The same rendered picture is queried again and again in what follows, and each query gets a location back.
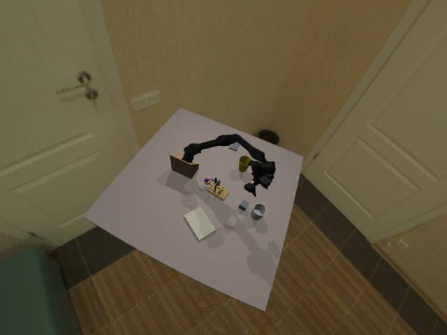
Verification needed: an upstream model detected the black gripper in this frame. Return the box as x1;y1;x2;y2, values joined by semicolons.
244;172;274;197

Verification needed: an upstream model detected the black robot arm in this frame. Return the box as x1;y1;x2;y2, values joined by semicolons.
182;133;276;188

